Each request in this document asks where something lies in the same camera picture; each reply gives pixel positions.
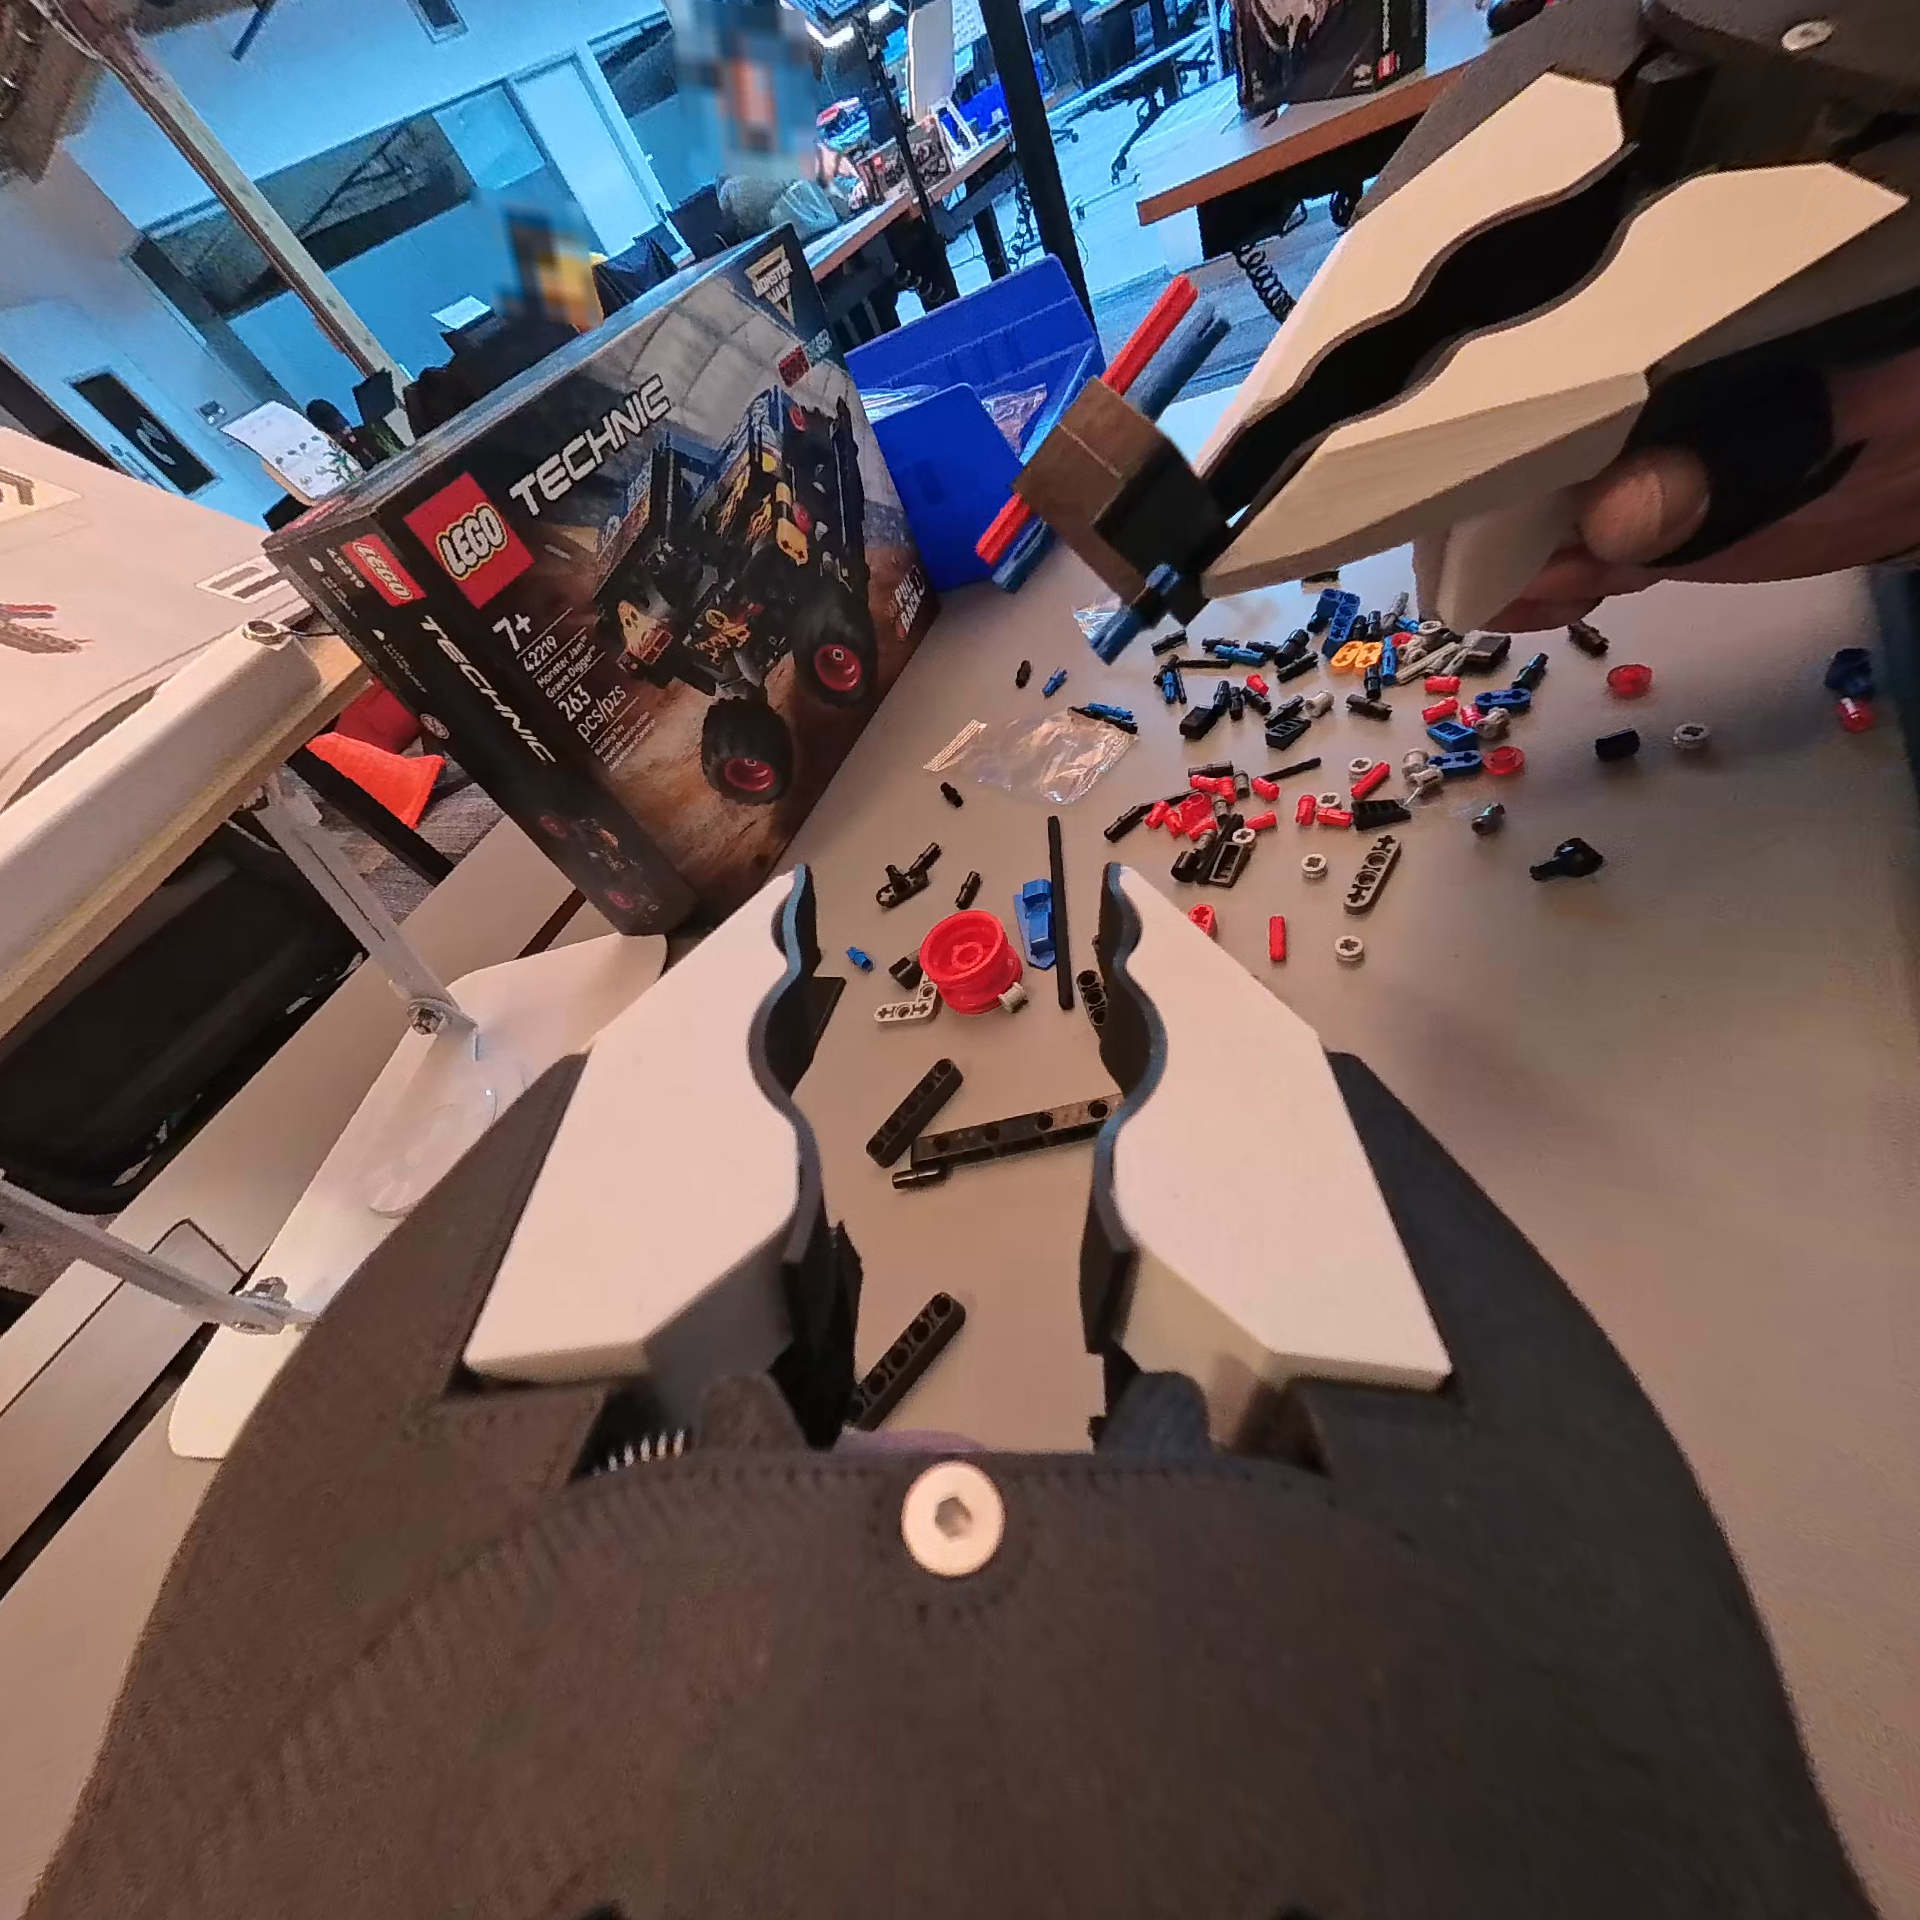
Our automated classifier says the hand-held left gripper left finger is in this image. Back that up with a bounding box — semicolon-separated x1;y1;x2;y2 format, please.
461;865;867;1448

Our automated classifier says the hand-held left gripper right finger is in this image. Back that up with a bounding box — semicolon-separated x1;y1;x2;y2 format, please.
1076;861;1454;1448

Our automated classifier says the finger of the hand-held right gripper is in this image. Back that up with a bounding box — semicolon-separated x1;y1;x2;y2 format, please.
1198;160;1910;600
1198;71;1642;513

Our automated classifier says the short black beam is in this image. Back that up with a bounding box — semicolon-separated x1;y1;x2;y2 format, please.
1125;310;1234;436
849;1288;969;1426
865;1055;964;1168

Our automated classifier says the small beam and pins assembly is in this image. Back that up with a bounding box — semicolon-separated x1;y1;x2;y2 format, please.
975;274;1234;663

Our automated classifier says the pile of small mixed bricks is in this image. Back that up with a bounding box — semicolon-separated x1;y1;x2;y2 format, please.
1013;585;1882;888

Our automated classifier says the grey desk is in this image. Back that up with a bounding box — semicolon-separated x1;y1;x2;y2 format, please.
0;382;1920;1920

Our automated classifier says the person's right hand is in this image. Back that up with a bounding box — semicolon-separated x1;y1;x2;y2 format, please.
1476;368;1920;634

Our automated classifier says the dark printed box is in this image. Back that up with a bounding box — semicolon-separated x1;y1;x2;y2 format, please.
1233;0;1430;121

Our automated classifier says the long black beam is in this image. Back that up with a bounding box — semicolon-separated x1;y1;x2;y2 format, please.
892;1095;1127;1190

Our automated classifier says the red wheel hub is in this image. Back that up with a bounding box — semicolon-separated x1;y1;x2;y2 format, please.
918;909;1029;1016

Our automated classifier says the orange plastic object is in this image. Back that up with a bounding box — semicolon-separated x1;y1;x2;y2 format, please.
307;730;447;830

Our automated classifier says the clear plastic bag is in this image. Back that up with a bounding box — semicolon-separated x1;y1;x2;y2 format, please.
922;703;1138;805

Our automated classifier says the blue plastic bin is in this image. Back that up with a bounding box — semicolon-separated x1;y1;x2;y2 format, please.
844;255;1106;593

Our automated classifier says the toy truck set box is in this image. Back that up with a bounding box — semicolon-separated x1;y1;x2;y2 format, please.
262;223;943;938

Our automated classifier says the white book stand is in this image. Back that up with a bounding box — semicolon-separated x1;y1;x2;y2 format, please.
0;599;677;1465

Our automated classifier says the black metal post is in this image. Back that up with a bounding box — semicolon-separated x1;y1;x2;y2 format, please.
975;0;1099;320

